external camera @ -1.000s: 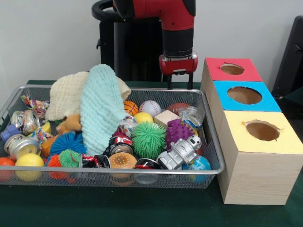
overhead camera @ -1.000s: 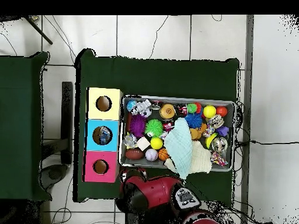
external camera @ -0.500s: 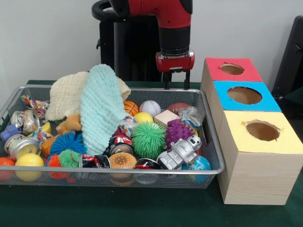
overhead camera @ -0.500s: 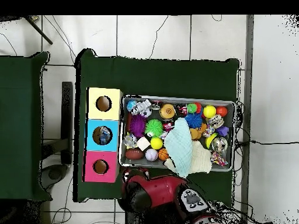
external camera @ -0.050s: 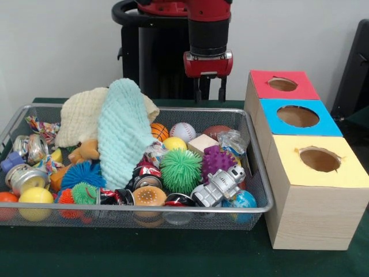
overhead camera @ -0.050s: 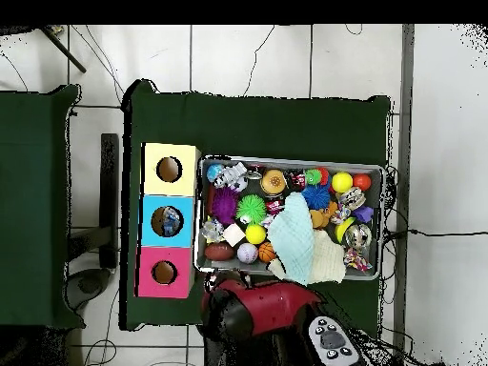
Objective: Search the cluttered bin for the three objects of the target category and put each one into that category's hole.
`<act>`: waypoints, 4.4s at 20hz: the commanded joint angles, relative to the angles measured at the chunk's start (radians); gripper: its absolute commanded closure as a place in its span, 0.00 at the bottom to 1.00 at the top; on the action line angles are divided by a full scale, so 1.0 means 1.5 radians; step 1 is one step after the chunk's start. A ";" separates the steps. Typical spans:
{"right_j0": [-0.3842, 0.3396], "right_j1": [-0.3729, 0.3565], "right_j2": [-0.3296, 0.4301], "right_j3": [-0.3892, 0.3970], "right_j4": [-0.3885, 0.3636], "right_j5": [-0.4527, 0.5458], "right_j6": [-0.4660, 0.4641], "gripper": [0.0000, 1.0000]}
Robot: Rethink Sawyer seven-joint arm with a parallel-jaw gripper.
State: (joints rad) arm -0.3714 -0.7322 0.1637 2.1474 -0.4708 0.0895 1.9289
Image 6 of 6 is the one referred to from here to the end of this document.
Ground clear blue wrapper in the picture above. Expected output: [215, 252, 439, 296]
[200, 218, 226, 244]

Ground mint green waffle cloth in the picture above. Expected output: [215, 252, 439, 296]
[266, 192, 316, 286]

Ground crushed clear plastic bottle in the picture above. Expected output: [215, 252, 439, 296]
[161, 207, 183, 236]

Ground cream waffle cloth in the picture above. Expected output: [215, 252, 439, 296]
[268, 229, 347, 285]

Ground wooden box three holes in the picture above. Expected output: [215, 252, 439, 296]
[134, 142, 202, 299]

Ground small brown football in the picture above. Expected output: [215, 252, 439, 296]
[203, 242, 235, 262]

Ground small white baseball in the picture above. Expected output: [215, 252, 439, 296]
[236, 242, 259, 265]

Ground plain wooden cube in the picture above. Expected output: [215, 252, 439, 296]
[221, 222, 247, 248]

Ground small orange basketball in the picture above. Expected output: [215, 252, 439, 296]
[257, 241, 276, 264]

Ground green spiky rubber ball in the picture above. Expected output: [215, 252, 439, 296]
[234, 193, 268, 225]

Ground purple spiky ball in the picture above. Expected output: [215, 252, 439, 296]
[211, 186, 240, 225]

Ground silver toy robot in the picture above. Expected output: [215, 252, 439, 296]
[213, 161, 249, 193]

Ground blue globe ball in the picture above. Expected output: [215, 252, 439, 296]
[205, 163, 224, 184]

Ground blue spiky rubber ball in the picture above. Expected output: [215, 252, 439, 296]
[300, 185, 332, 212]

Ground smooth yellow ball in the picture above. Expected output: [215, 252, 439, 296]
[330, 171, 355, 194]

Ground dark green table cloth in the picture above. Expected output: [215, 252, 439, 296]
[119, 78, 392, 338]

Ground dark green side table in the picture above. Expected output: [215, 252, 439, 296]
[0, 84, 83, 329]

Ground black tripod leg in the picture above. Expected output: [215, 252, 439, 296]
[37, 25, 88, 74]

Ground shallow wire mesh bin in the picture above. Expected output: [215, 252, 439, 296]
[193, 154, 385, 281]

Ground black floor cable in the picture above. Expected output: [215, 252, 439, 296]
[384, 227, 488, 239]

